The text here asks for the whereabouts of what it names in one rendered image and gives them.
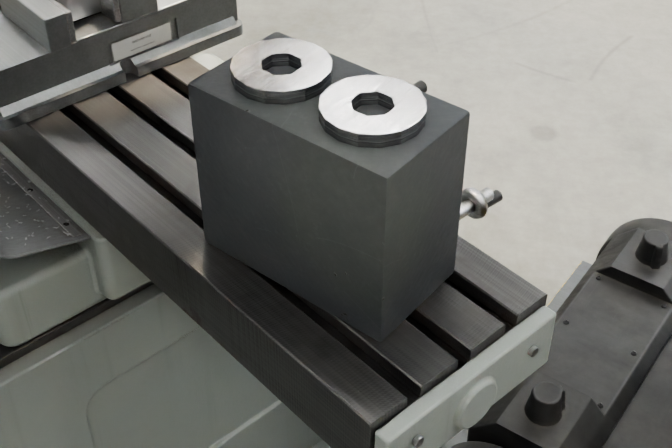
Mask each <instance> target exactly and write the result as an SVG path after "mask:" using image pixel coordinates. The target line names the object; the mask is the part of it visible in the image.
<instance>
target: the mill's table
mask: <svg viewBox="0 0 672 448"><path fill-rule="evenodd" d="M207 71H209V69H208V68H206V67H205V66H203V65H202V64H200V63H199V62H197V61H196V60H194V59H193V58H191V57H190V56H189V57H187V58H184V59H182V60H179V61H177V62H174V63H172V64H170V65H167V66H165V67H162V68H160V69H157V70H155V71H152V72H150V73H148V74H145V75H143V76H140V77H138V76H136V75H135V74H133V73H126V81H127V82H125V83H123V84H121V85H118V86H116V87H113V88H111V89H108V90H106V91H103V92H101V93H99V94H96V95H94V96H91V97H89V98H86V99H84V100H81V101H79V102H76V103H74V104H72V105H69V106H67V107H64V108H62V109H59V110H57V111H54V112H52V113H50V114H47V115H45V116H42V117H40V118H37V119H35V120H32V121H30V122H28V123H25V124H23V125H20V126H18V127H15V128H13V129H10V130H7V131H0V141H1V142H2V143H3V144H4V145H5V146H6V147H7V148H8V149H10V150H11V151H12V152H13V153H14V154H15V155H16V156H17V157H18V158H19V159H20V160H21V161H23V162H24V163H25V164H26V165H27V166H28V167H29V168H30V169H31V170H32V171H33V172H34V173H35V174H37V175H38V176H39V177H40V178H41V179H42V180H43V181H44V182H45V183H46V184H47V185H48V186H49V187H51V188H52V189H53V190H54V191H55V192H56V193H57V194H58V195H59V196H60V197H61V198H62V199H64V200H65V201H66V202H67V203H68V204H69V205H70V206H71V207H72V208H73V209H74V210H75V211H76V212H78V213H79V214H80V215H81V216H82V217H83V218H84V219H85V220H86V221H87V222H88V223H89V224H90V225H92V226H93V227H94V228H95V229H96V230H97V231H98V232H99V233H100V234H101V235H102V236H103V237H105V238H106V239H107V240H108V241H109V242H110V243H111V244H112V245H113V246H114V247H115V248H116V249H117V250H119V251H120V252H121V253H122V254H123V255H124V256H125V257H126V258H127V259H128V260H129V261H130V262H131V263H133V264H134V265H135V266H136V267H137V268H138V269H139V270H140V271H141V272H142V273H143V274H144V275H145V276H147V277H148V278H149V279H150V280H151V281H152V282H153V283H154V284H155V285H156V286H157V287H158V288H160V289H161V290H162V291H163V292H164V293H165V294H166V295H167V296H168V297H169V298H170V299H171V300H172V301H174V302H175V303H176V304H177V305H178V306H179V307H180V308H181V309H182V310H183V311H184V312H185V313H186V314H188V315H189V316H190V317H191V318H192V319H193V320H194V321H195V322H196V323H197V324H198V325H199V326H201V327H202V328H203V329H204V330H205V331H206V332H207V333H208V334H209V335H210V336H211V337H212V338H213V339H215V340H216V341H217V342H218V343H219V344H220V345H221V346H222V347H223V348H224V349H225V350H226V351H227V352H229V353H230V354H231V355H232V356H233V357H234V358H235V359H236V360H237V361H238V362H239V363H240V364H242V365H243V366H244V367H245V368H246V369H247V370H248V371H249V372H250V373H251V374H252V375H253V376H254V377H256V378H257V379H258V380H259V381H260V382H261V383H262V384H263V385H264V386H265V387H266V388H267V389H268V390H270V391H271V392H272V393H273V394H274V395H275V396H276V397H277V398H278V399H279V400H280V401H281V402H283V403H284V404H285V405H286V406H287V407H288V408H289V409H290V410H291V411H292V412H293V413H294V414H295V415H297V416H298V417H299V418H300V419H301V420H302V421H303V422H304V423H305V424H306V425H307V426H308V427H309V428H311V429H312V430H313V431H314V432H315V433H316V434H317V435H318V436H319V437H320V438H321V439H322V440H323V441H325V442H326V443H327V444H328V445H329V446H330V447H331V448H440V447H442V446H443V445H444V444H446V443H447V442H448V441H449V440H451V439H452V438H453V437H455V436H456V435H457V434H458V433H460V432H461V431H462V430H464V429H467V428H470V427H472V426H473V425H475V424H476V423H477V422H478V421H480V420H481V419H482V418H483V416H484V415H485V414H486V413H487V412H488V410H489V409H490V407H491V406H492V405H493V404H495V403H496V402H497V401H498V400H500V399H501V398H502V397H503V396H505V395H506V394H507V393H508V392H510V391H511V390H512V389H513V388H515V387H516V386H517V385H518V384H520V383H521V382H522V381H523V380H525V379H526V378H527V377H528V376H530V375H531V374H532V373H533V372H535V371H536V370H537V369H538V368H540V367H541V366H542V365H543V364H545V363H546V362H547V360H548V355H549V350H550V345H551V340H552V335H553V330H554V324H555V319H556V313H555V312H554V311H553V310H551V309H550V308H548V307H547V306H545V305H546V300H547V294H546V293H545V292H543V291H542V290H540V289H539V288H537V287H536V286H534V285H533V284H531V283H530V282H528V281H527V280H525V279H524V278H522V277H521V276H519V275H517V274H516V273H514V272H513V271H511V270H510V269H508V268H507V267H505V266H504V265H502V264H501V263H499V262H498V261H496V260H495V259H493V258H492V257H490V256H489V255H487V254H486V253H484V252H483V251H481V250H480V249H478V248H477V247H475V246H474V245H472V244H471V243H469V242H468V241H466V240H465V239H463V238H462V237H460V236H459V235H458V239H457V249H456V259H455V269H454V272H453V273H452V274H451V275H450V276H449V277H448V278H447V279H446V280H445V281H444V282H443V283H442V284H441V285H440V286H439V287H438V288H437V289H436V290H435V291H434V292H433V293H432V294H431V295H430V296H429V297H428V298H427V299H425V300H424V301H423V302H422V303H421V304H420V305H419V306H418V307H417V308H416V309H415V310H414V311H413V312H412V313H411V314H410V315H409V316H408V317H407V318H406V319H405V320H404V321H403V322H402V323H401V324H400V325H399V326H398V327H397V328H396V329H395V330H393V331H392V332H391V333H390V334H389V335H388V336H387V337H386V338H385V339H384V340H383V341H381V342H379V341H377V340H375V339H373V338H371V337H370V336H368V335H366V334H365V333H363V332H361V331H359V330H358V329H356V328H354V327H353V326H351V325H349V324H347V323H346V322H344V321H342V320H340V319H339V318H337V317H335V316H334V315H332V314H330V313H328V312H327V311H325V310H323V309H321V308H320V307H318V306H316V305H315V304H313V303H311V302H309V301H308V300H306V299H304V298H303V297H301V296H299V295H297V294H296V293H294V292H292V291H290V290H289V289H287V288H285V287H284V286H282V285H280V284H278V283H277V282H275V281H273V280H272V279H270V278H268V277H266V276H265V275H263V274H261V273H259V272H258V271H256V270H254V269H253V268H251V267H249V266H247V265H246V264H244V263H242V262H241V261H239V260H237V259H235V258H234V257H232V256H230V255H228V254H227V253H225V252H223V251H222V250H220V249H218V248H216V247H215V246H213V245H211V244H209V243H208V242H207V241H206V240H205V235H204V226H203V217H202V208H201V199H200V190H199V181H198V173H197V164H196V155H195V146H194V137H193V128H192V119H191V111H190V102H189V93H188V84H189V82H190V81H192V80H194V79H196V78H197V77H199V76H201V75H202V74H204V73H206V72H207Z"/></svg>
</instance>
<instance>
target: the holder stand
mask: <svg viewBox="0 0 672 448"><path fill-rule="evenodd" d="M188 93H189V102H190V111H191V119H192V128H193V137H194V146H195V155H196V164H197V173H198V181H199V190H200V199H201V208H202V217H203V226H204V235H205V240H206V241H207V242H208V243H209V244H211V245H213V246H215V247H216V248H218V249H220V250H222V251H223V252H225V253H227V254H228V255H230V256H232V257H234V258H235V259H237V260H239V261H241V262H242V263H244V264H246V265H247V266H249V267H251V268H253V269H254V270H256V271H258V272H259V273H261V274H263V275H265V276H266V277H268V278H270V279H272V280H273V281H275V282H277V283H278V284H280V285H282V286H284V287H285V288H287V289H289V290H290V291H292V292H294V293H296V294H297V295H299V296H301V297H303V298H304V299H306V300H308V301H309V302H311V303H313V304H315V305H316V306H318V307H320V308H321V309H323V310H325V311H327V312H328V313H330V314H332V315H334V316H335V317H337V318H339V319H340V320H342V321H344V322H346V323H347V324H349V325H351V326H353V327H354V328H356V329H358V330H359V331H361V332H363V333H365V334H366V335H368V336H370V337H371V338H373V339H375V340H377V341H379V342H381V341H383V340H384V339H385V338H386V337H387V336H388V335H389V334H390V333H391V332H392V331H393V330H395V329H396V328H397V327H398V326H399V325H400V324H401V323H402V322H403V321H404V320H405V319H406V318H407V317H408V316H409V315H410V314H411V313H412V312H413V311H414V310H415V309H416V308H417V307H418V306H419V305H420V304H421V303H422V302H423V301H424V300H425V299H427V298H428V297H429V296H430V295H431V294H432V293H433V292H434V291H435V290H436V289H437V288H438V287H439V286H440V285H441V284H442V283H443V282H444V281H445V280H446V279H447V278H448V277H449V276H450V275H451V274H452V273H453V272H454V269H455V259H456V249H457V239H458V229H459V219H460V209H461V199H462V189H463V179H464V169H465V159H466V149H467V139H468V130H469V120H470V112H469V111H468V110H465V109H463V108H461V107H458V106H456V105H453V104H451V103H449V102H446V101H444V100H441V99H439V98H436V97H434V96H432V95H429V94H427V93H424V92H422V91H420V90H419V89H418V88H416V87H414V86H413V85H411V84H409V83H408V82H406V81H404V80H400V79H397V78H393V77H389V76H384V75H381V74H379V73H376V72H374V71H372V70H369V69H367V68H364V67H362V66H359V65H357V64H355V63H352V62H350V61H347V60H345V59H343V58H340V57H338V56H335V55H333V54H331V53H328V52H327V51H326V50H324V49H323V48H321V47H319V46H318V45H316V44H315V43H311V42H307V41H304V40H300V39H295V38H292V37H290V36H287V35H285V34H282V33H280V32H274V33H272V34H270V35H269V36H267V37H265V38H264V39H262V40H260V41H258V42H256V43H253V44H251V45H249V46H246V47H244V48H243V49H241V50H240V51H239V52H238V53H237V54H236V55H234V56H233V57H231V58H230V59H228V60H226V61H224V62H223V63H221V64H219V65H218V66H216V67H214V68H213V69H211V70H209V71H207V72H206V73H204V74H202V75H201V76H199V77H197V78H196V79H194V80H192V81H190V82H189V84H188Z"/></svg>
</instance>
